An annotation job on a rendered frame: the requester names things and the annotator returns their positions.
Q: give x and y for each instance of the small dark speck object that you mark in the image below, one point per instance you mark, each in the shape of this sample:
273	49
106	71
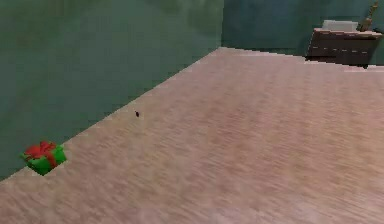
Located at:
137	114

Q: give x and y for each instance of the green gift box red ribbon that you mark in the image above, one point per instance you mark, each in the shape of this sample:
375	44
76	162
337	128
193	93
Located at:
43	159

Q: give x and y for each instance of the dark brown chest of drawers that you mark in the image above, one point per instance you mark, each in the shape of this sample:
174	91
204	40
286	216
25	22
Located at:
340	47

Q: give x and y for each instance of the pale grey box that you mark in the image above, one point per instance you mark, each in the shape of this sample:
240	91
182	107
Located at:
339	25

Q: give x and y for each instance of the brown tall figurine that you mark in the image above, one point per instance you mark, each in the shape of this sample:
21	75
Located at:
367	21

